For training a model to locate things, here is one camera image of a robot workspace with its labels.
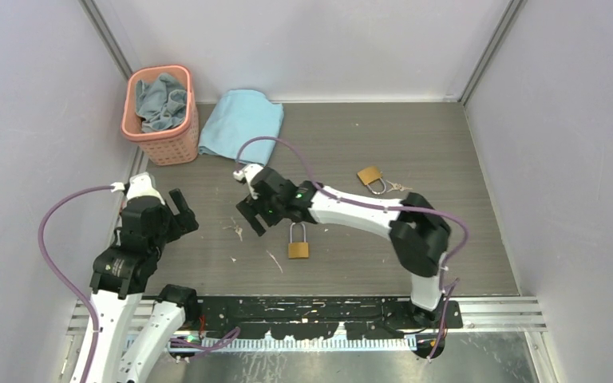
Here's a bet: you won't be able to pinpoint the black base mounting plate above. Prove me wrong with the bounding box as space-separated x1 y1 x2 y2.
182 295 463 341

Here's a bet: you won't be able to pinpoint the small silver key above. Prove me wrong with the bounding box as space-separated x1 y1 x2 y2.
223 217 243 242

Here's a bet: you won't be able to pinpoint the pink plastic laundry basket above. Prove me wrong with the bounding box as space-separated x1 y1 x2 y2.
121 65 200 166

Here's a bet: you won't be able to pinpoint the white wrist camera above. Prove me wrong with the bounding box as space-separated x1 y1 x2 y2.
125 172 166 205
232 164 264 199

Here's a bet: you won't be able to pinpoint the brass padlock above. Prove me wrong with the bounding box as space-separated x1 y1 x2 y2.
287 223 310 259
357 165 388 195

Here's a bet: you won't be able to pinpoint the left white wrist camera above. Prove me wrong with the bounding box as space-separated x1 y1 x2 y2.
125 172 166 205

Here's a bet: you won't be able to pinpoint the aluminium rail frame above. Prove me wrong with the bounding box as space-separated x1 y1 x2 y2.
60 290 552 382

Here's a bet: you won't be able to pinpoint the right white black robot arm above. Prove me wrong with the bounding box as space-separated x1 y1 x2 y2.
232 164 451 328

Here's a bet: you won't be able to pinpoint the light blue folded towel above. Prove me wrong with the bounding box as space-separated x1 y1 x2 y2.
198 89 284 165

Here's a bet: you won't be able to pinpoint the grey-blue cloth in basket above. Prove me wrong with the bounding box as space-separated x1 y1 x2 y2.
134 73 188 133

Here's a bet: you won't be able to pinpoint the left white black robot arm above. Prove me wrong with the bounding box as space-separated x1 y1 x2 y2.
72 189 201 382

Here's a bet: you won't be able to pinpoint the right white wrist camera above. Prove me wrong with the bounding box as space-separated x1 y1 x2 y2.
232 164 264 199

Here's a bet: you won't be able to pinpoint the small keys on ring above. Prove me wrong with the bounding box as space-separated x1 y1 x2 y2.
385 180 413 192

